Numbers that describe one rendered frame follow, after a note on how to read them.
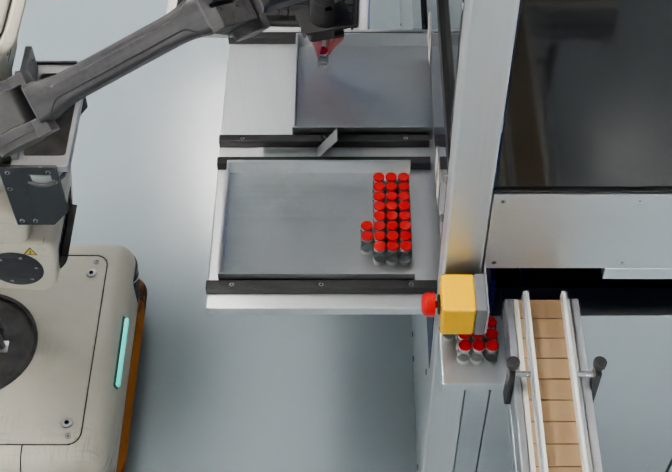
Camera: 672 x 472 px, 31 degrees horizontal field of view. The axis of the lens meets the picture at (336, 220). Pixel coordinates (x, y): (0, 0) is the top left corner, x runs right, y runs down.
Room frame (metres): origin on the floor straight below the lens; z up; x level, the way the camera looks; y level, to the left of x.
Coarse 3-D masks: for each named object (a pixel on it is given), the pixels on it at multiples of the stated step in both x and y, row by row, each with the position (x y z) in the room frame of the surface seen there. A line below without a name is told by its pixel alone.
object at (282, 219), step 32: (256, 160) 1.48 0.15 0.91; (288, 160) 1.48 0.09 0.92; (320, 160) 1.48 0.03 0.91; (352, 160) 1.48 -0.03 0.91; (384, 160) 1.48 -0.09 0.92; (224, 192) 1.41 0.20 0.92; (256, 192) 1.43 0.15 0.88; (288, 192) 1.43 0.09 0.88; (320, 192) 1.43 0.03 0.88; (352, 192) 1.43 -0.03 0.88; (224, 224) 1.34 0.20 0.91; (256, 224) 1.36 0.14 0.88; (288, 224) 1.36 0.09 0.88; (320, 224) 1.36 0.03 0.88; (352, 224) 1.35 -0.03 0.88; (224, 256) 1.29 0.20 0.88; (256, 256) 1.29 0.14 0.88; (288, 256) 1.29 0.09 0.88; (320, 256) 1.28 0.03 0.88; (352, 256) 1.28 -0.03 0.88
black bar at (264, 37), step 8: (264, 32) 1.84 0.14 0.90; (272, 32) 1.84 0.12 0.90; (280, 32) 1.84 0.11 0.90; (288, 32) 1.84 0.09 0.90; (296, 32) 1.84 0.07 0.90; (344, 32) 1.84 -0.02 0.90; (352, 32) 1.84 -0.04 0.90; (360, 32) 1.84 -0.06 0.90; (368, 32) 1.84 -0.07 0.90; (376, 32) 1.84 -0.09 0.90; (384, 32) 1.84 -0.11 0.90; (392, 32) 1.84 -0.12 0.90; (400, 32) 1.84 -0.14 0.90; (408, 32) 1.84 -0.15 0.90; (416, 32) 1.84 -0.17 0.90; (232, 40) 1.83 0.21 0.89; (248, 40) 1.83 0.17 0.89; (256, 40) 1.83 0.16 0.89; (264, 40) 1.83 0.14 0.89; (272, 40) 1.83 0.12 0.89; (280, 40) 1.83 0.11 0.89; (288, 40) 1.83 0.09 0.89
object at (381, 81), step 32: (352, 64) 1.77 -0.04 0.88; (384, 64) 1.76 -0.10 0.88; (416, 64) 1.76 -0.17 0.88; (320, 96) 1.68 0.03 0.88; (352, 96) 1.68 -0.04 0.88; (384, 96) 1.67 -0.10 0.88; (416, 96) 1.67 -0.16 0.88; (320, 128) 1.56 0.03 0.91; (352, 128) 1.56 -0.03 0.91; (384, 128) 1.56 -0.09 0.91; (416, 128) 1.56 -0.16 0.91
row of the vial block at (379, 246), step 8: (376, 176) 1.43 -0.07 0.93; (376, 184) 1.41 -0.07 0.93; (384, 184) 1.43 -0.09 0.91; (376, 192) 1.39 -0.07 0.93; (384, 192) 1.40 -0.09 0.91; (376, 200) 1.37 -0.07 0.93; (384, 200) 1.38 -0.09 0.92; (376, 208) 1.35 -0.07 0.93; (384, 208) 1.36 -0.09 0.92; (376, 216) 1.34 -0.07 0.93; (384, 216) 1.34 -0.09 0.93; (376, 224) 1.32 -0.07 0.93; (384, 224) 1.32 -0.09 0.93; (376, 232) 1.30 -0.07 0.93; (384, 232) 1.31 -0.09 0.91; (376, 240) 1.29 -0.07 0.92; (384, 240) 1.29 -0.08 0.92; (376, 248) 1.27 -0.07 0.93; (384, 248) 1.26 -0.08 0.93; (376, 256) 1.26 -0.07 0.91; (384, 256) 1.26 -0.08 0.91; (376, 264) 1.26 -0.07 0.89
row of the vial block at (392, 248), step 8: (392, 176) 1.43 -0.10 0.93; (392, 184) 1.41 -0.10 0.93; (392, 192) 1.39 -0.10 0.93; (392, 200) 1.37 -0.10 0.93; (392, 208) 1.35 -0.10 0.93; (392, 216) 1.34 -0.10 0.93; (392, 224) 1.32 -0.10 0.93; (392, 232) 1.30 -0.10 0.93; (392, 240) 1.28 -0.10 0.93; (392, 248) 1.26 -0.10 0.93; (392, 256) 1.26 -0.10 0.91; (392, 264) 1.26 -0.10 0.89
